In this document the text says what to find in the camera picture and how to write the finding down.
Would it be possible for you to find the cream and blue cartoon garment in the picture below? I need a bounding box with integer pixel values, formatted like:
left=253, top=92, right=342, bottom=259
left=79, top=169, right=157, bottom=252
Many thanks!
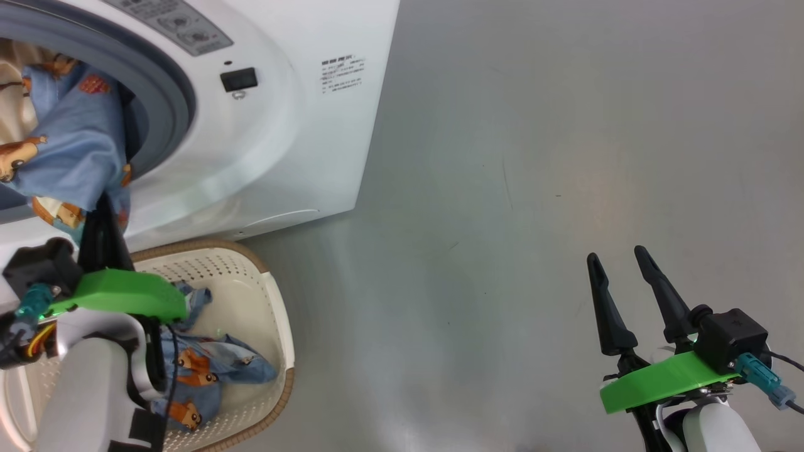
left=0, top=38, right=133, bottom=245

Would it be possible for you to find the round white filter cover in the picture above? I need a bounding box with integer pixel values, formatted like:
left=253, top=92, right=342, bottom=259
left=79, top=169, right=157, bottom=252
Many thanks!
left=242, top=209, right=321, bottom=239

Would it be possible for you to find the black door latch socket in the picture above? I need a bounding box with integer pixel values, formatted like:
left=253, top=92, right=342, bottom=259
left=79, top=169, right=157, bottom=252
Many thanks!
left=220, top=67, right=259, bottom=94

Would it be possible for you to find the grey warning sticker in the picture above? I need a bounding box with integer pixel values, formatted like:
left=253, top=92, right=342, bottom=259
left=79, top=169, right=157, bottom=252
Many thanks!
left=104, top=0, right=234, bottom=57

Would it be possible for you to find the printed text label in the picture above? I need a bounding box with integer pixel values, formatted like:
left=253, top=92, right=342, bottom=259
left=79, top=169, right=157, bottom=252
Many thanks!
left=320, top=55, right=366, bottom=95

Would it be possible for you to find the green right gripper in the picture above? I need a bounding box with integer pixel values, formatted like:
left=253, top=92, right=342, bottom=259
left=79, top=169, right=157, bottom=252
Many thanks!
left=587, top=246, right=742, bottom=414

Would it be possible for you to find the cream perforated laundry basket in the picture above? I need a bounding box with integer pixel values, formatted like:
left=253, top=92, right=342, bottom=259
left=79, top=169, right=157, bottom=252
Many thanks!
left=0, top=239, right=296, bottom=452

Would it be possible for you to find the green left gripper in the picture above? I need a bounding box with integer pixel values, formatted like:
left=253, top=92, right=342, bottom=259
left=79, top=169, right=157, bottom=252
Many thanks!
left=50, top=195, right=189, bottom=324

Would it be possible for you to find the teal cable connector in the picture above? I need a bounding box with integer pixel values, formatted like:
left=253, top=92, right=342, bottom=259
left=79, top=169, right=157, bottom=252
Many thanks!
left=735, top=353, right=795, bottom=410
left=16, top=282, right=57, bottom=321

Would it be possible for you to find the white front-load washing machine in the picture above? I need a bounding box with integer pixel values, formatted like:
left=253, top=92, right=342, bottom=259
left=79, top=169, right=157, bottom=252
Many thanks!
left=0, top=0, right=401, bottom=258

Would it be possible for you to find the blue cartoon print garment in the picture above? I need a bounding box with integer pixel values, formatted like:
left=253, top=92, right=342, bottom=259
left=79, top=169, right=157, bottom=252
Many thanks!
left=151, top=282, right=278, bottom=434

